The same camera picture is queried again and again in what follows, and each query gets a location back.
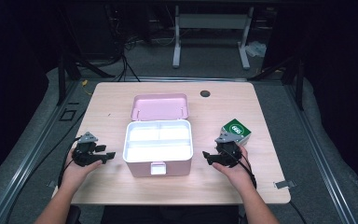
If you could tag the white metal desk frame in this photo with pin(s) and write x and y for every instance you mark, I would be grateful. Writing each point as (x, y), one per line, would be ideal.
(211, 21)

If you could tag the green cardboard box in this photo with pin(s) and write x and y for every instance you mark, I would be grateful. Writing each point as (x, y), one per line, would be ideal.
(237, 129)

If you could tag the black metal stand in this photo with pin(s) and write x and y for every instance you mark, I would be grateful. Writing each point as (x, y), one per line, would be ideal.
(299, 84)
(62, 77)

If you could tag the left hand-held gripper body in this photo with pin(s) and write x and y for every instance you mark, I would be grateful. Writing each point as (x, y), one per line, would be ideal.
(85, 154)

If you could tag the grey tape strip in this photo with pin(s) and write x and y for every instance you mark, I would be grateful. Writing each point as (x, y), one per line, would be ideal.
(52, 184)
(285, 184)

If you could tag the yellow tag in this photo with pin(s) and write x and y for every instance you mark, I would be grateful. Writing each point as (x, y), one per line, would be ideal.
(85, 83)

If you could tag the pink storage box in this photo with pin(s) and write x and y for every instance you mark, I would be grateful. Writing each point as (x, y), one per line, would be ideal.
(158, 107)

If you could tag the white divided tray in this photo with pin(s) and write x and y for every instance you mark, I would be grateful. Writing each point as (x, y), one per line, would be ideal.
(158, 141)

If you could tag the clear plastic bag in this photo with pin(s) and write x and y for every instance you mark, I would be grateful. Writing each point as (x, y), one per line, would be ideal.
(256, 49)

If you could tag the person's left hand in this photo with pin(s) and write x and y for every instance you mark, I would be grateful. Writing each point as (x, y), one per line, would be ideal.
(74, 174)

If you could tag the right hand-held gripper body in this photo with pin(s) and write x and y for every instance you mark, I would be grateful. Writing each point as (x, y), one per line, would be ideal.
(229, 154)

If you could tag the person's right hand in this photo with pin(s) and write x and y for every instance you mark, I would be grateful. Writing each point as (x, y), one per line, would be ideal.
(239, 175)

